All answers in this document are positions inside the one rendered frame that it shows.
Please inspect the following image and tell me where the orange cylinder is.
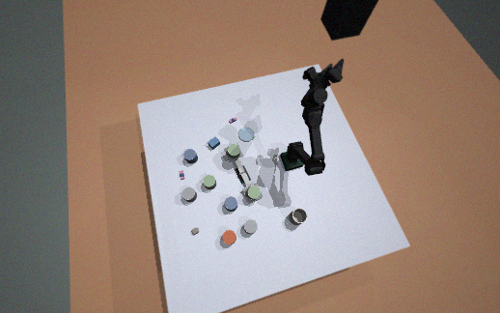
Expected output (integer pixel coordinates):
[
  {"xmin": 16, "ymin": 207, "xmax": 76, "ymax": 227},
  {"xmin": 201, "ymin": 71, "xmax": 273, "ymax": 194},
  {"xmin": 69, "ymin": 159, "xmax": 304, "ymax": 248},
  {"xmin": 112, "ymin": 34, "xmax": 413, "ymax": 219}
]
[{"xmin": 222, "ymin": 230, "xmax": 236, "ymax": 244}]

